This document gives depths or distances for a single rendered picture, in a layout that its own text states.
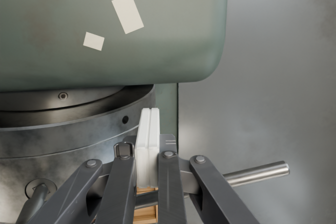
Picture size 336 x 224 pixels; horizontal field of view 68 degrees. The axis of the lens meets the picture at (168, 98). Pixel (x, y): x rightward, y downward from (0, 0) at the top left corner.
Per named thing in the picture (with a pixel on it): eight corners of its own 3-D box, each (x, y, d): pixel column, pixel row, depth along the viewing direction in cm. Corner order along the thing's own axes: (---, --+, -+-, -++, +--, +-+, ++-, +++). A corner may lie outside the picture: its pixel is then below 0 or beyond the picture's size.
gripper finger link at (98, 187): (134, 198, 14) (82, 200, 14) (140, 152, 19) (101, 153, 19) (133, 176, 14) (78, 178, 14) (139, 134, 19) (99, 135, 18)
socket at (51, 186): (40, 190, 31) (34, 206, 29) (27, 170, 30) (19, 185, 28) (66, 180, 32) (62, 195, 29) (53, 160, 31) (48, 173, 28)
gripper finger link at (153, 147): (146, 148, 15) (159, 147, 15) (150, 107, 22) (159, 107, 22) (148, 189, 16) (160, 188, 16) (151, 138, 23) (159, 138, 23)
